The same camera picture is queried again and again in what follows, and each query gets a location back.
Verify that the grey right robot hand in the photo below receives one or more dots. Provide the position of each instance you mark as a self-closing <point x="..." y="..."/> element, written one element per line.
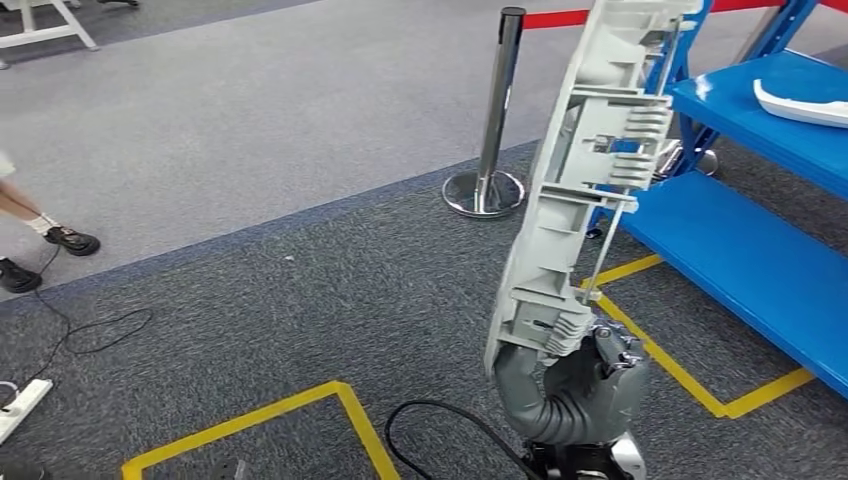
<point x="596" y="391"/>

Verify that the silver plastic wheel hubcap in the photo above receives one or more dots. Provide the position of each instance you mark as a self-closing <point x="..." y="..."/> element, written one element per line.
<point x="550" y="218"/>

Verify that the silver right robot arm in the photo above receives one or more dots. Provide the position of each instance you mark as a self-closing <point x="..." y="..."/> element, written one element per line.
<point x="626" y="457"/>

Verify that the blue metal shelf rack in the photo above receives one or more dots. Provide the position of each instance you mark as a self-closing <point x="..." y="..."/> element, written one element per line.
<point x="729" y="265"/>

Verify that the white curved plastic trim part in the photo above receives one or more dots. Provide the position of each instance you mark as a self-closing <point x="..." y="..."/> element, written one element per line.
<point x="795" y="109"/>

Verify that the black caster wheel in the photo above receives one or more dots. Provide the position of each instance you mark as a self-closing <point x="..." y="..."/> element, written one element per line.
<point x="594" y="232"/>

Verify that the black stanchion with chrome base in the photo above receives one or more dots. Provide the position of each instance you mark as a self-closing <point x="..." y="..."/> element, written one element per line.
<point x="692" y="162"/>

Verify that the red barrier belt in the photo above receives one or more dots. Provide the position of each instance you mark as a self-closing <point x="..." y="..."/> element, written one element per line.
<point x="556" y="18"/>

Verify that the black robot foot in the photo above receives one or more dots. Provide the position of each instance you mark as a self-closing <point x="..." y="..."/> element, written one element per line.
<point x="228" y="470"/>

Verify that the person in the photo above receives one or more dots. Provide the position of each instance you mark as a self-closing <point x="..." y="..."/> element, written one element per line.
<point x="69" y="242"/>

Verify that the white power strip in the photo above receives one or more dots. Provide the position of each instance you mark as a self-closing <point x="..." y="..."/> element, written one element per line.
<point x="23" y="404"/>

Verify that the white desk frame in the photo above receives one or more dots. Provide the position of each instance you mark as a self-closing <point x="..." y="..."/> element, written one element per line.
<point x="66" y="30"/>

